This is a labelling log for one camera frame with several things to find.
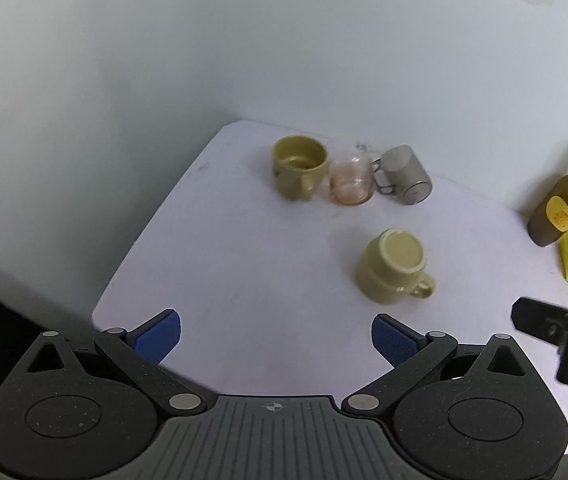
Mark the grey metal cup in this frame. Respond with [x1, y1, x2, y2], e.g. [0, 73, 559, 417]
[372, 144, 433, 205]

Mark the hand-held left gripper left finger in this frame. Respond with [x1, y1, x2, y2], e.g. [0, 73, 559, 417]
[24, 310, 215, 416]

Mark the beige ceramic cup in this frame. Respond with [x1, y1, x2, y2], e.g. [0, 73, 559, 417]
[354, 228, 437, 306]

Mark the dark glass bottle yellow label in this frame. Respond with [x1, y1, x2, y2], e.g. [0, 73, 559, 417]
[527, 141, 568, 248]

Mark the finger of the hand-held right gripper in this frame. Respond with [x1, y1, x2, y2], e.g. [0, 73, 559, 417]
[511, 297, 568, 347]

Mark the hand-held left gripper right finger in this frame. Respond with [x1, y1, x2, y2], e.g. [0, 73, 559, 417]
[340, 313, 531, 416]

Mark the clear pinkish glass cup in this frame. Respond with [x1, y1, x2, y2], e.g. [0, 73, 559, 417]
[328, 156, 376, 206]

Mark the olive green ceramic cup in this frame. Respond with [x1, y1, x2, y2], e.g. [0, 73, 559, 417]
[271, 134, 328, 203]

